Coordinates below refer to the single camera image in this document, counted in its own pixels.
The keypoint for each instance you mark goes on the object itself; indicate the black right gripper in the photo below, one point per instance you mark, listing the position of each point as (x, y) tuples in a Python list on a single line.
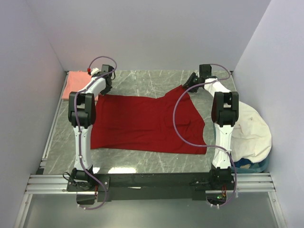
[(188, 83)]

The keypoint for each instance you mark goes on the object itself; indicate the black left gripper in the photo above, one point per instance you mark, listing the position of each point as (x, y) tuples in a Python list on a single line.
[(106, 91)]

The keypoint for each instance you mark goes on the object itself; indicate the red t shirt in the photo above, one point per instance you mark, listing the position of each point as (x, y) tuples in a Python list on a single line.
[(169, 124)]

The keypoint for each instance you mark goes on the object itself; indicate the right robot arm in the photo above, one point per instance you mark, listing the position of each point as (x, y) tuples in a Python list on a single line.
[(224, 114)]

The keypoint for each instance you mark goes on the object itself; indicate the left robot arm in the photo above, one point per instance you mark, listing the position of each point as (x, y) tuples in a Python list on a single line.
[(82, 115)]

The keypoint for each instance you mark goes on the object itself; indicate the folded pink t shirt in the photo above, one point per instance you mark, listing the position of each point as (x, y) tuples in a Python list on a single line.
[(76, 80)]

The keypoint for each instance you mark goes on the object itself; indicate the white crumpled t shirt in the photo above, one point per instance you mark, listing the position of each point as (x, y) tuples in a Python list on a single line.
[(251, 136)]

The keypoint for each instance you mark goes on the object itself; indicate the blue t shirt in basket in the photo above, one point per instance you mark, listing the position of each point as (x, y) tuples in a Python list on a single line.
[(243, 164)]

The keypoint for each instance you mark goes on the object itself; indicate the blue plastic basket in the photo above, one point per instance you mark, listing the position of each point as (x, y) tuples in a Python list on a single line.
[(254, 167)]

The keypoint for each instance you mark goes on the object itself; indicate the black base beam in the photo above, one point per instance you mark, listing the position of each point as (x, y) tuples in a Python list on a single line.
[(166, 186)]

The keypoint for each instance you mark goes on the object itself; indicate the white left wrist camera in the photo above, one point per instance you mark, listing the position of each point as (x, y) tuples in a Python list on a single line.
[(93, 71)]

